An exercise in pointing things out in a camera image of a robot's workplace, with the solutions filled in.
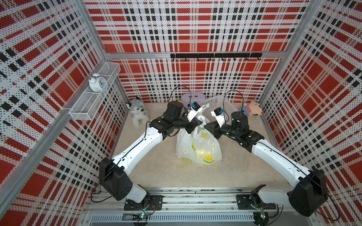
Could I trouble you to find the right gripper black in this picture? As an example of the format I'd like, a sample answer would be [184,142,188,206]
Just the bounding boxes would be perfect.
[205,120,240,139]

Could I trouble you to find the white plastic bag lemon print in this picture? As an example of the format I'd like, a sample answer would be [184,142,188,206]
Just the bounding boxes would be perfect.
[175,113,222,165]

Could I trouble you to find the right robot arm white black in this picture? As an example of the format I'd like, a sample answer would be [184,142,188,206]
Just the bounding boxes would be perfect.
[205,108,328,217]

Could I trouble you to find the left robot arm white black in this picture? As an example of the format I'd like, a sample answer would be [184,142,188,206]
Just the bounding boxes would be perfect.
[99,101,207,203]

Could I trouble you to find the purple plastic stool toy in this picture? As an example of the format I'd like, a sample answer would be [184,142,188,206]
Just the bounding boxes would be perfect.
[181,93,206,108]

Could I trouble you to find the white plastic basket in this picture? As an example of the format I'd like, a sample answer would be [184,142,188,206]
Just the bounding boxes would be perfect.
[198,95,240,122]

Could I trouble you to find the pink pig plush toy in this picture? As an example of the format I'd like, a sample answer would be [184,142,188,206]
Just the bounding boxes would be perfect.
[240,101,263,116]

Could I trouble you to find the grey husky plush toy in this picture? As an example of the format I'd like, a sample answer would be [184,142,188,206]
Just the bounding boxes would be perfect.
[125,96,150,127]

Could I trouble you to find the white alarm clock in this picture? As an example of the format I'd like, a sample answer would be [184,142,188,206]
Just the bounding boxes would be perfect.
[88,73,108,93]

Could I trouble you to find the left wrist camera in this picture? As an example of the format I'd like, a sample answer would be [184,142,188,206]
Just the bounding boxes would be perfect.
[187,102,203,122]

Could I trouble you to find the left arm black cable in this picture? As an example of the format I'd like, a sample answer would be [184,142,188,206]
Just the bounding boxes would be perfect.
[168,85,193,106]

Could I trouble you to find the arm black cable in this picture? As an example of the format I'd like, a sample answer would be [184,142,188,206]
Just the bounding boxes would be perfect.
[222,89,245,114]
[168,85,193,106]

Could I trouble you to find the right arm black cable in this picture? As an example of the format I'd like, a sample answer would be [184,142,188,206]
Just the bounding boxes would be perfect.
[222,89,245,114]

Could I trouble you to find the black wall hook rail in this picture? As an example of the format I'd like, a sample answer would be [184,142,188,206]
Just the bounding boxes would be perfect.
[170,53,263,60]

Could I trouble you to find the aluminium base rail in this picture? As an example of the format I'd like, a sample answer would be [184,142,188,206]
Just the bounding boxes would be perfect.
[79,188,321,226]

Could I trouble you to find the white wire mesh shelf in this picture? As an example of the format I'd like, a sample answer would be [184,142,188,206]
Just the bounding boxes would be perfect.
[69,62,120,121]

